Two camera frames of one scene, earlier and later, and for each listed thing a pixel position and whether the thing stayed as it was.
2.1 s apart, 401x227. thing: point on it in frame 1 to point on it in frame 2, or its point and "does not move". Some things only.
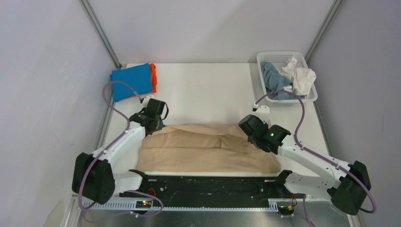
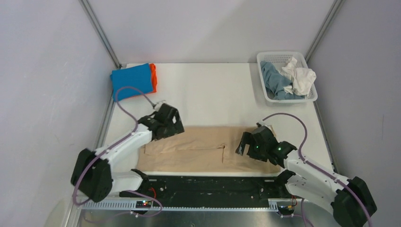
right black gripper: x=250 y=140 to x=247 y=138
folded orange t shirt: x=153 y=75 does not move
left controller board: x=143 y=204 does not move
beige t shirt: x=203 y=148 does not move
